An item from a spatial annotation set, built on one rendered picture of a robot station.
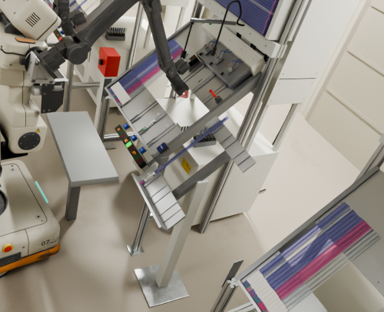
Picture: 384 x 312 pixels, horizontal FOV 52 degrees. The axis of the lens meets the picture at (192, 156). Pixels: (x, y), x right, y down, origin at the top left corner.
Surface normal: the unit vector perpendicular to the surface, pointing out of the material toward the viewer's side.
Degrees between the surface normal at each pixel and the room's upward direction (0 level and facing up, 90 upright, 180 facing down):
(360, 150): 90
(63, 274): 0
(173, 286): 0
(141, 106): 43
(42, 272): 0
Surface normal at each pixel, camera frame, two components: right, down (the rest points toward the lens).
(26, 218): 0.26, -0.77
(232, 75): -0.37, -0.48
